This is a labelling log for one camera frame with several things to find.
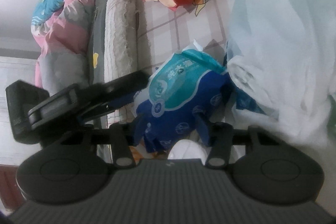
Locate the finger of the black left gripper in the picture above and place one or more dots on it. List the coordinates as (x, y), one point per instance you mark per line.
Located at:
(75, 104)

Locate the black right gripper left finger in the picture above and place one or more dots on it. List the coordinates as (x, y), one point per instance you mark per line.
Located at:
(77, 166)

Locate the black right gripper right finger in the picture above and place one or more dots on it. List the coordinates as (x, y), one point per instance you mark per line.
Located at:
(260, 164)

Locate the blue wet wipes pack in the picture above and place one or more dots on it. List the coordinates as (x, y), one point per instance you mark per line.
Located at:
(189, 83)

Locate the pink blue patterned quilt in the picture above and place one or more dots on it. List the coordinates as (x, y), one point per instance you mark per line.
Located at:
(61, 28)

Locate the white translucent plastic bag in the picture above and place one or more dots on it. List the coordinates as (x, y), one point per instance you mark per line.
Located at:
(281, 54)

